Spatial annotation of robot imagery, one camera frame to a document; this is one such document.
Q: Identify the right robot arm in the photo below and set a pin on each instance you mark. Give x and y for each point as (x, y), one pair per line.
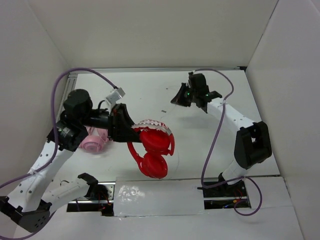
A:
(252, 139)

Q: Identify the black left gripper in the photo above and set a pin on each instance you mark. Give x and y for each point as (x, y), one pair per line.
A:
(121, 127)

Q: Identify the pink headphones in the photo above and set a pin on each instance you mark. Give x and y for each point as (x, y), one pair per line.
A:
(95, 141)

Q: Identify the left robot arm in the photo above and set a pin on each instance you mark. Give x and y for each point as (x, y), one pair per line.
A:
(30, 205)

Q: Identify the red headphones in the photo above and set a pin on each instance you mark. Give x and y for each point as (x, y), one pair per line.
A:
(158, 141)

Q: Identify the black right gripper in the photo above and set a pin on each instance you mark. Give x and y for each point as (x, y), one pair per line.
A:
(178, 99)

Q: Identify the white taped cover plate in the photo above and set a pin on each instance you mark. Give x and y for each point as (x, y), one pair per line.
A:
(157, 198)

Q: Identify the aluminium frame rail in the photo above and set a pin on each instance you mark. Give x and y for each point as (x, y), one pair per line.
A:
(72, 77)

